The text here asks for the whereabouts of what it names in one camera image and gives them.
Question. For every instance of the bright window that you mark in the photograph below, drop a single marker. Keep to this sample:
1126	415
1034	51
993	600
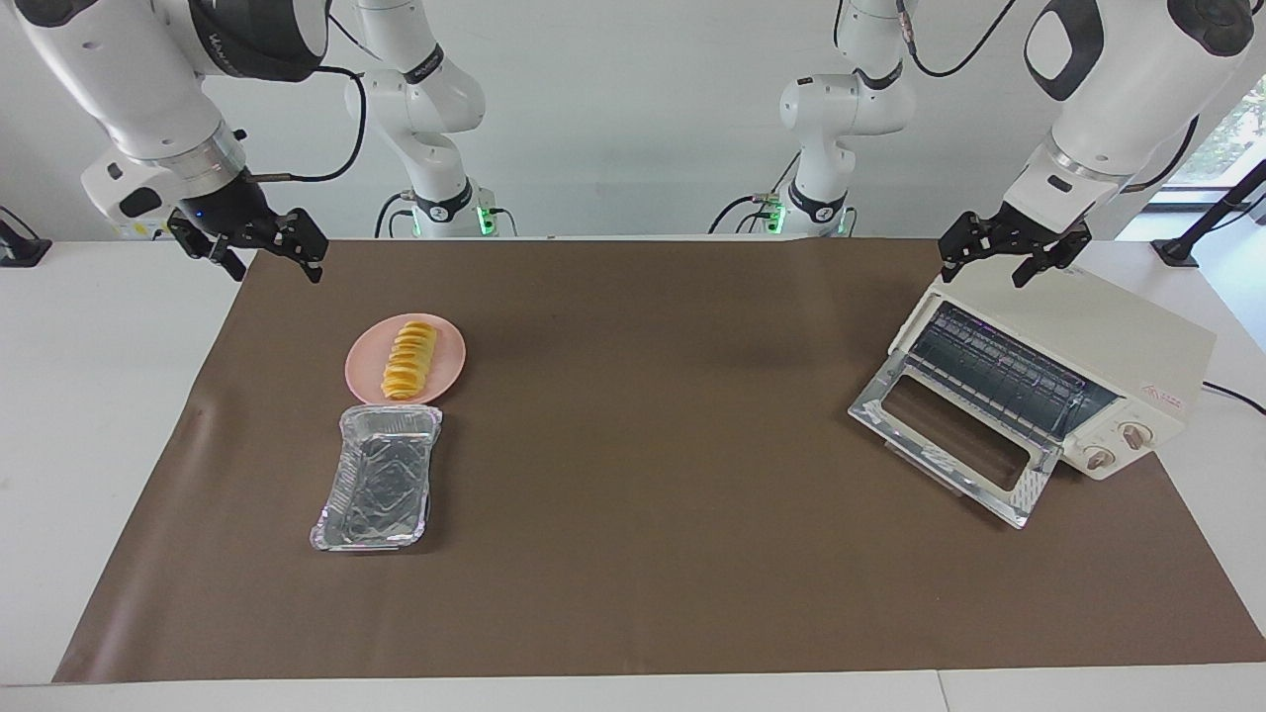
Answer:
1236	129

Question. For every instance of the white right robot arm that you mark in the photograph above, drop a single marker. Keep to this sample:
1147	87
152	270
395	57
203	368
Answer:
119	79

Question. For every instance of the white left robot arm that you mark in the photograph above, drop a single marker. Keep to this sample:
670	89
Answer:
1137	89

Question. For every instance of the cream toaster oven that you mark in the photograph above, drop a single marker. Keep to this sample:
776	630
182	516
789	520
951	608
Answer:
1108	326

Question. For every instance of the yellow sliced bread loaf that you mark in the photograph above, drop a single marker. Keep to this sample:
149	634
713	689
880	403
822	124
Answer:
410	358

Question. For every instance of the brown table mat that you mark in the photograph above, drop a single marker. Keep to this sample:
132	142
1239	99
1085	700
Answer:
643	544

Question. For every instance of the glass oven door metal frame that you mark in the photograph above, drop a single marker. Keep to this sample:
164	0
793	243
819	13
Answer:
1029	485

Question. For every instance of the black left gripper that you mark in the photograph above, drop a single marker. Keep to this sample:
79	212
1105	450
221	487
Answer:
1024	232

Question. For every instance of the pink round plate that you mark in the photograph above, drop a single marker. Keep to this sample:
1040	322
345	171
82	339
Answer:
447	346

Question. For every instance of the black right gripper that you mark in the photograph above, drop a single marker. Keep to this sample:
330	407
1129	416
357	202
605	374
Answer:
232	213

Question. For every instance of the white wall power socket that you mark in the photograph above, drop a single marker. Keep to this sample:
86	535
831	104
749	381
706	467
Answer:
148	233

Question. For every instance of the beige oven knob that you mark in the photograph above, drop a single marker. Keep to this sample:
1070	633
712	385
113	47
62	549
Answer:
1135	434
1098	458

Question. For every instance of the black desk mount base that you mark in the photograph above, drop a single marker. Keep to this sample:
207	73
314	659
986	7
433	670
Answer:
20	249

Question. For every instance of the aluminium foil tray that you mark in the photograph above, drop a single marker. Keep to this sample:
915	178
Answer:
381	485

